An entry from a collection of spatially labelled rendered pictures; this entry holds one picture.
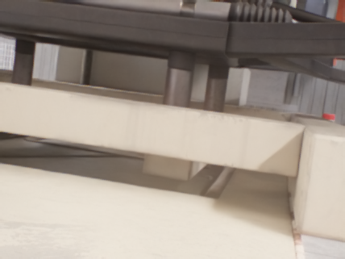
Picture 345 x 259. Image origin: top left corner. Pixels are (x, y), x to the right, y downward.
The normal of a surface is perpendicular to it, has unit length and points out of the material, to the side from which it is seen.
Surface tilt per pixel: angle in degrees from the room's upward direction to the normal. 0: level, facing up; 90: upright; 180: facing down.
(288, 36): 90
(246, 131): 90
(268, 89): 90
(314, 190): 90
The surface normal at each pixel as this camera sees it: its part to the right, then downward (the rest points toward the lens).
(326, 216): -0.19, 0.05
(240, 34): -0.45, 0.01
